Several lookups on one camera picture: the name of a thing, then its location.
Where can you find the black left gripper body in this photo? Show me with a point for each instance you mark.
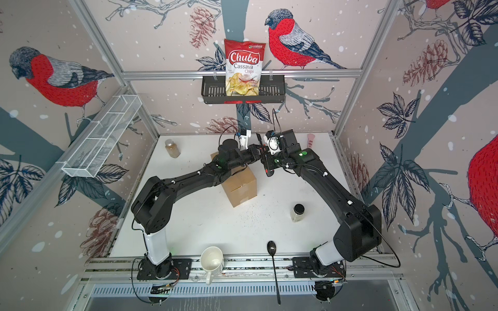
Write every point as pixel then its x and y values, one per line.
pixel 249 157

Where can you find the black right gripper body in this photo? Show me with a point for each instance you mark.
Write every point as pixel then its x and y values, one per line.
pixel 268 162

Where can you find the red black utility knife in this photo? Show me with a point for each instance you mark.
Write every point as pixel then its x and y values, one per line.
pixel 266 158

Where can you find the brown cardboard express box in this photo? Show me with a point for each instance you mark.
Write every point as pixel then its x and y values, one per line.
pixel 241 186

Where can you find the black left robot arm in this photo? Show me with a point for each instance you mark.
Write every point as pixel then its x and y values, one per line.
pixel 152 207

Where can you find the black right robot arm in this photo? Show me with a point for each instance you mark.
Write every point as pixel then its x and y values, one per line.
pixel 359 225

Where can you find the black lid glass jar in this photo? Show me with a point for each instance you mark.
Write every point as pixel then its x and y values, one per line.
pixel 297 213

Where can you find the brown spice jar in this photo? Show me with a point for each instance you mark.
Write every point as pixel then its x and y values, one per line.
pixel 172 148

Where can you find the Chuba cassava chips bag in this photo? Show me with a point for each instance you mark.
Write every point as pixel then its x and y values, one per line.
pixel 244 65

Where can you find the black long spoon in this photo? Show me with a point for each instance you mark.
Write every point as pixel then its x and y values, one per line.
pixel 271 248

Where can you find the cream ceramic mug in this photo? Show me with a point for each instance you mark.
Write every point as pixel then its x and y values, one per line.
pixel 212 262

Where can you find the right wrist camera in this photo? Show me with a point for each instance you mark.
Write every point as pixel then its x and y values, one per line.
pixel 271 140

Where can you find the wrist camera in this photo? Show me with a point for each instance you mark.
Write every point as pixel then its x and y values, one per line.
pixel 244 137
pixel 271 140

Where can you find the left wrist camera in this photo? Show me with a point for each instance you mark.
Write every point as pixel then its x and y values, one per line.
pixel 244 137

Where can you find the black wire wall basket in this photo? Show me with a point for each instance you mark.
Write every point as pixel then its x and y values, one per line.
pixel 268 90

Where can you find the aluminium front rail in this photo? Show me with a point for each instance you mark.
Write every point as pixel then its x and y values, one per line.
pixel 236 268

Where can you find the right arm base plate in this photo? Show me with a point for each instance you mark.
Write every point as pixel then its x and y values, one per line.
pixel 310 267

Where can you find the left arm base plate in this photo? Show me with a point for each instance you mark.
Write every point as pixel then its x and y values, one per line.
pixel 171 269

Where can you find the white wire mesh shelf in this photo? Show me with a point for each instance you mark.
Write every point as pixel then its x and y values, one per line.
pixel 91 154

